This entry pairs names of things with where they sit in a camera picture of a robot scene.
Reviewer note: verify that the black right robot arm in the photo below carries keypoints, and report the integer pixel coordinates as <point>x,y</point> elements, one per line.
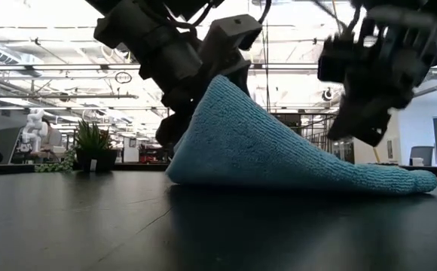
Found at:
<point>410,5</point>

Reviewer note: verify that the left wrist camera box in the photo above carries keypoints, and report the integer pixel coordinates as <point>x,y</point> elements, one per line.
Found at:
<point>233,30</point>

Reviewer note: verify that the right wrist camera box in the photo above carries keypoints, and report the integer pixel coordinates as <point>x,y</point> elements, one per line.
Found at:
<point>335,60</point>

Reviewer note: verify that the small potted green plant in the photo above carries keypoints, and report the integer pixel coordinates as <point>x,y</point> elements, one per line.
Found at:
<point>92,147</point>

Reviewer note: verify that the white robot figure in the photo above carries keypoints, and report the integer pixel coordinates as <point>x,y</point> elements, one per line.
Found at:
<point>34,131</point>

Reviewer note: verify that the white wall dispenser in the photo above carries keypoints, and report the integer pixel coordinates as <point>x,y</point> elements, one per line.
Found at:
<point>391,148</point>

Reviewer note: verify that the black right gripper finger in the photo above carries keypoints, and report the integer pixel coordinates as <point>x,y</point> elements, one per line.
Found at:
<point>361,120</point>

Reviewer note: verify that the light blue microfiber towel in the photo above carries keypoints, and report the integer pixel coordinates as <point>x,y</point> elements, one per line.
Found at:
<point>260,158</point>

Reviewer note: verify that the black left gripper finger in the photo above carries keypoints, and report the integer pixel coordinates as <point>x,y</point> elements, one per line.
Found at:
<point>173,128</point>

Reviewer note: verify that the silver ceiling duct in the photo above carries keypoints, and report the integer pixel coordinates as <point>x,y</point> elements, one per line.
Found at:
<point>3,54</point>

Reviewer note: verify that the grey visitor chair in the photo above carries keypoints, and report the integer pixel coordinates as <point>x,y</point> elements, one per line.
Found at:
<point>422,154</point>

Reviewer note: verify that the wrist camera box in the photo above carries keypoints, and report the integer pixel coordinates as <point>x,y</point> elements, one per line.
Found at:
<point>233,30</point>
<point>335,60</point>

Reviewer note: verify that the person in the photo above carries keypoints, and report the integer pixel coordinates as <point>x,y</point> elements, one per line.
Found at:
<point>52,137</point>

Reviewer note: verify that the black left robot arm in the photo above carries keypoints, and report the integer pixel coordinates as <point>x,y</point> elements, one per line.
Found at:
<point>158,41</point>

